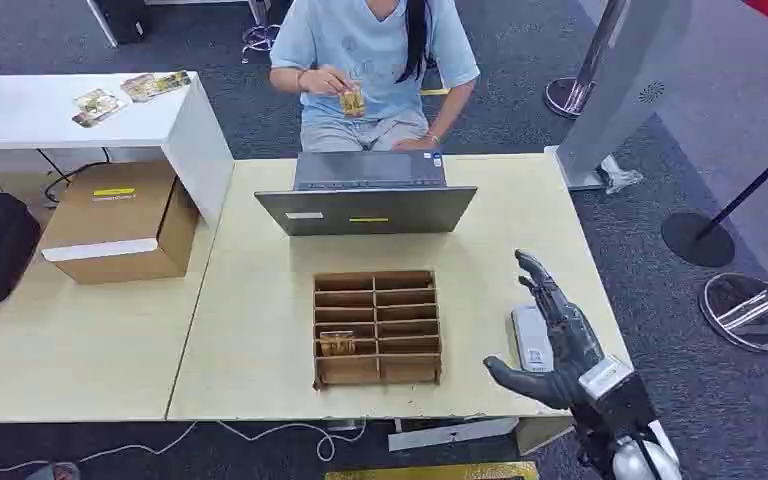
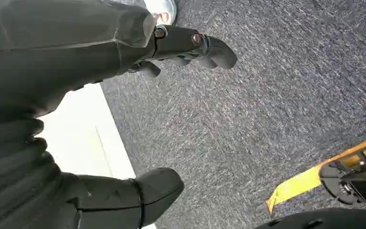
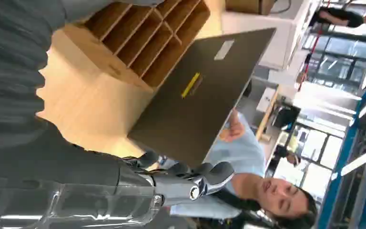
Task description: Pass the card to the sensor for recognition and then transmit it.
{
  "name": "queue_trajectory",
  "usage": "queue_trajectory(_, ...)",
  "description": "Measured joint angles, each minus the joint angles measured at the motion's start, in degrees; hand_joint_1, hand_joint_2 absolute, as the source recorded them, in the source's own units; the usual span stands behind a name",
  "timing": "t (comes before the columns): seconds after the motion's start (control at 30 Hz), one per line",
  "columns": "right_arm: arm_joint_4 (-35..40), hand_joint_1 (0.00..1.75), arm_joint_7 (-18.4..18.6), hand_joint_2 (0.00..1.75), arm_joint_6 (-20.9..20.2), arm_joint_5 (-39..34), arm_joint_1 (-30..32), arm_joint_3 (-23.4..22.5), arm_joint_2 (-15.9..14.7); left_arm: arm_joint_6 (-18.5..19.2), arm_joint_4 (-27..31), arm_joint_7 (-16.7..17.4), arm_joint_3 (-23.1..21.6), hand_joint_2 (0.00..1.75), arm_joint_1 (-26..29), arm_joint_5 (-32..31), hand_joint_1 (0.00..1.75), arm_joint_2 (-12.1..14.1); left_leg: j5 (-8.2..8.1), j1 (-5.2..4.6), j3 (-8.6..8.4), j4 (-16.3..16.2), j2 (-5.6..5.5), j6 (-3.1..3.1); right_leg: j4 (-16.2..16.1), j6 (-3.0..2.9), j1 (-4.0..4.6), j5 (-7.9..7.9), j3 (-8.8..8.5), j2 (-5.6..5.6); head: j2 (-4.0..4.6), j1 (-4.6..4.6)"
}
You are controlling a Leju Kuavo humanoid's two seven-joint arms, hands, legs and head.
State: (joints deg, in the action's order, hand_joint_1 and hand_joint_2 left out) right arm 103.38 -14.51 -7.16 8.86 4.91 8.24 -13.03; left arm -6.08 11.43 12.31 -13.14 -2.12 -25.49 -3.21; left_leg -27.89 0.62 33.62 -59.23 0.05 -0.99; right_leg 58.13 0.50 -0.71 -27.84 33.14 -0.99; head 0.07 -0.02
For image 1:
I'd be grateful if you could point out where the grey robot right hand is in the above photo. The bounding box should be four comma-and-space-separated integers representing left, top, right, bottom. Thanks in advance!
482, 249, 607, 411

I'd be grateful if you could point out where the person's left hand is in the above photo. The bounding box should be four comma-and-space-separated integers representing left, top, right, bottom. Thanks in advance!
393, 134, 440, 153

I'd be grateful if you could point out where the person's right hand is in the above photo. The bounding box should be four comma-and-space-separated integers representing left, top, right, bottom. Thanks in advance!
299, 66, 357, 98

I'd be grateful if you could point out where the yellow printed card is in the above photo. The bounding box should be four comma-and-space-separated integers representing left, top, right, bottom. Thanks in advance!
338, 89, 367, 119

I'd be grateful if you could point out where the grey card reader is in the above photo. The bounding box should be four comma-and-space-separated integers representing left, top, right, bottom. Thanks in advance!
511, 304, 556, 374

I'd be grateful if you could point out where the yellow floor marker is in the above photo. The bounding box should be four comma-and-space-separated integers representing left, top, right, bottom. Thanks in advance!
420, 66, 452, 97

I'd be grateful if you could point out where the person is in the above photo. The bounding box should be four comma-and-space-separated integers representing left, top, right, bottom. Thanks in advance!
268, 0, 481, 154

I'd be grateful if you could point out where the chrome stool base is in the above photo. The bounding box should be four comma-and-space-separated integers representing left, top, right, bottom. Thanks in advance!
240, 23, 283, 65

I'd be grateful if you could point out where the grey laptop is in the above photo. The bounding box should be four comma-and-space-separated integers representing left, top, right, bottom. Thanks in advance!
254, 150, 479, 238

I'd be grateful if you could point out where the black stanchion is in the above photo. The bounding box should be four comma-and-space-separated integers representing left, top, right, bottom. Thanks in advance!
660, 130, 768, 269

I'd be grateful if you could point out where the chrome stanchion with pole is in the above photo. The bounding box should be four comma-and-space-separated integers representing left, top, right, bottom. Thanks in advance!
544, 0, 627, 121

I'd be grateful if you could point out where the large printed card stack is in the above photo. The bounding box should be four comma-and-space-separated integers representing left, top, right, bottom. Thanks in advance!
120, 70, 192, 104

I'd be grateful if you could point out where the crumpled white wrapper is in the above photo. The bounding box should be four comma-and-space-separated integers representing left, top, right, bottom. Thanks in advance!
599, 155, 644, 195

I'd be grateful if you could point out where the chrome stanchion base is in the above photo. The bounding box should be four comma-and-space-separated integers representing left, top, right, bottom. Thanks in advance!
698, 266, 768, 353

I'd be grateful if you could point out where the wooden card box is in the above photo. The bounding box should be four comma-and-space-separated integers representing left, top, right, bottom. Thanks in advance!
312, 269, 444, 391

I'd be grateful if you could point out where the black case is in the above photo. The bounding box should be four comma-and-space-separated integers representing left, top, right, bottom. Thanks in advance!
85, 0, 152, 49

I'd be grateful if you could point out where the grey standing panel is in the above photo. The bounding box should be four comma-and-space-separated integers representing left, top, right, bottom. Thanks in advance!
544, 0, 693, 192

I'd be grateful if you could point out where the brown printed card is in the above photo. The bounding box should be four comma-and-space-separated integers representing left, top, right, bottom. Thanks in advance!
318, 330, 357, 358

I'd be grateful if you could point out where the small printed card stack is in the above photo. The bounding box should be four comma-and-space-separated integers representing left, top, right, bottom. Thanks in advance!
71, 88, 128, 129

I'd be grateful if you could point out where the brown cardboard box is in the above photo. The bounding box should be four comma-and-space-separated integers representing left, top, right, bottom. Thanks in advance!
39, 160, 201, 286

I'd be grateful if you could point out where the white side desk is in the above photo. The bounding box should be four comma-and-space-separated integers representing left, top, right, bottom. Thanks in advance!
0, 71, 236, 230

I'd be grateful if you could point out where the grey floor plug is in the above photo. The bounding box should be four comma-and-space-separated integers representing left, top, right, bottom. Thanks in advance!
26, 462, 81, 480

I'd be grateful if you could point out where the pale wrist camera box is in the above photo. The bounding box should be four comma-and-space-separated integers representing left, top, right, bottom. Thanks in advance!
577, 356, 634, 401

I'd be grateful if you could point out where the black cable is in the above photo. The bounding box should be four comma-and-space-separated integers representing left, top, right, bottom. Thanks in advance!
36, 146, 112, 203

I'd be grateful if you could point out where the white cable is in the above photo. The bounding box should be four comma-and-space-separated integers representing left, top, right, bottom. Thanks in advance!
0, 417, 367, 473

